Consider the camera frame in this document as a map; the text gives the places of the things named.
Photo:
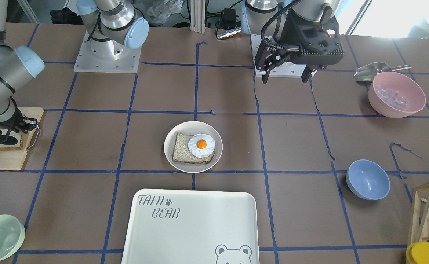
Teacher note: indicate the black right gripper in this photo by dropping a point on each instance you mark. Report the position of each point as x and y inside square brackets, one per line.
[6, 125]

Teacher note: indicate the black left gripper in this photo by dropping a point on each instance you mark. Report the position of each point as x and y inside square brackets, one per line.
[290, 32]

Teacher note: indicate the bread slice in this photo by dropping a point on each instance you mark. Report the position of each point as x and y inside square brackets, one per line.
[14, 142]
[181, 152]

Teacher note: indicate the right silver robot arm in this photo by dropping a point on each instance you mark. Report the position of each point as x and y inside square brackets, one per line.
[109, 22]

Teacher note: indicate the beige round plate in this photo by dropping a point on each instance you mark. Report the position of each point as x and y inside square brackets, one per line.
[192, 128]

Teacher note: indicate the bread slice on plate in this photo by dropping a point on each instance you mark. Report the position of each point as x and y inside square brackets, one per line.
[181, 152]

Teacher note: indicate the wooden cutting board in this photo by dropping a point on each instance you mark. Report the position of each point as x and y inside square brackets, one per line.
[14, 160]

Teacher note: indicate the metal scoop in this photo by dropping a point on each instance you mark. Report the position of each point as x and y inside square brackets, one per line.
[370, 71]

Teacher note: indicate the pink bowl with ice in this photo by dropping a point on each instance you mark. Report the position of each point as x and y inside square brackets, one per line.
[395, 95]

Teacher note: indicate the fried egg toy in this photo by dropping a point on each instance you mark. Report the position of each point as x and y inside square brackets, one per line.
[201, 145]

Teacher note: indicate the blue bowl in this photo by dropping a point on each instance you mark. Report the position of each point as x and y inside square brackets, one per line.
[368, 180]

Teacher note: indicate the cream bear tray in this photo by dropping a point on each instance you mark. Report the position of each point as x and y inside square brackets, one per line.
[191, 227]

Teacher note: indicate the yellow mug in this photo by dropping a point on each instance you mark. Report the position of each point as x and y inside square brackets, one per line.
[418, 253]

